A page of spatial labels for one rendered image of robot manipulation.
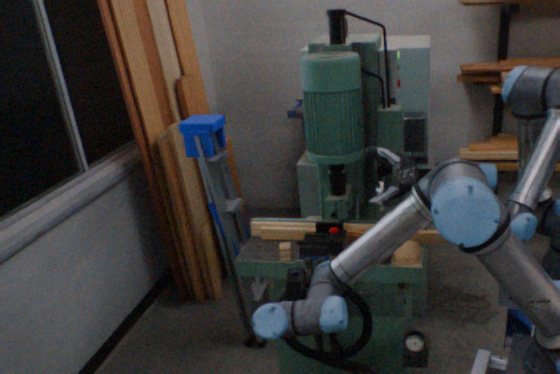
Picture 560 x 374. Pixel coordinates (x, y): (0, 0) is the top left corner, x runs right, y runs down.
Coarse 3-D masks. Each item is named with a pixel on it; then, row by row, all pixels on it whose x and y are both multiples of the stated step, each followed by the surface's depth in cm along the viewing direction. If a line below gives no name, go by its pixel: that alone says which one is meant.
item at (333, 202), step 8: (352, 192) 182; (328, 200) 172; (336, 200) 171; (344, 200) 171; (352, 200) 182; (328, 208) 173; (336, 208) 172; (344, 208) 172; (328, 216) 174; (336, 216) 174; (344, 216) 173
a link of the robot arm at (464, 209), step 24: (456, 168) 103; (432, 192) 103; (456, 192) 95; (480, 192) 94; (432, 216) 100; (456, 216) 96; (480, 216) 95; (504, 216) 99; (456, 240) 97; (480, 240) 97; (504, 240) 100; (504, 264) 102; (528, 264) 103; (504, 288) 106; (528, 288) 103; (552, 288) 105; (528, 312) 107; (552, 312) 105; (552, 336) 108
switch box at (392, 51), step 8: (392, 48) 182; (384, 56) 181; (392, 56) 180; (384, 64) 182; (392, 64) 182; (384, 72) 183; (392, 72) 183; (384, 80) 184; (392, 80) 184; (384, 88) 185; (392, 88) 185; (392, 96) 186
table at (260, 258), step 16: (256, 240) 186; (272, 240) 185; (288, 240) 184; (240, 256) 176; (256, 256) 175; (272, 256) 175; (240, 272) 175; (256, 272) 174; (272, 272) 173; (368, 272) 168; (384, 272) 167; (400, 272) 166; (416, 272) 165; (352, 288) 166
